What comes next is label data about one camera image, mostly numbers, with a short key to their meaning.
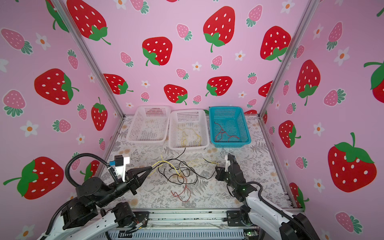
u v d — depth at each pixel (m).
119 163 0.50
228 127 1.15
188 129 1.12
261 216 0.57
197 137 1.05
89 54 0.84
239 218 0.69
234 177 0.64
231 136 1.07
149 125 1.15
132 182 0.51
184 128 1.11
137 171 0.55
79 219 0.44
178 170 0.92
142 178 0.57
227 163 0.78
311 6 0.69
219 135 1.07
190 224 0.73
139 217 0.75
